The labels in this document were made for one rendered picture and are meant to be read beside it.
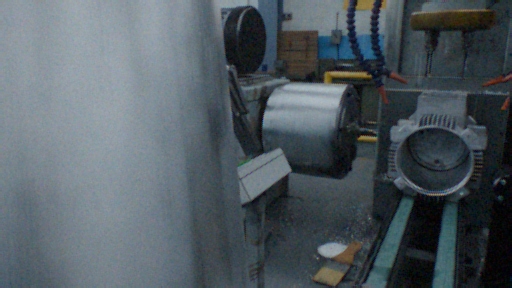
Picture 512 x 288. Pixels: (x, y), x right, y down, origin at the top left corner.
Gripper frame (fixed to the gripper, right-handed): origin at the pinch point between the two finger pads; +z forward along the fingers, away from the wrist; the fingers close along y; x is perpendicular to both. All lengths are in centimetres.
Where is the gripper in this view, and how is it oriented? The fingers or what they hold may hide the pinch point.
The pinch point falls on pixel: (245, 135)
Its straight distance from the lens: 76.1
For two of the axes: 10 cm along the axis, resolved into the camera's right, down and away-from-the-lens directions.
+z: 4.5, 8.9, -0.1
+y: 4.5, -2.1, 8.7
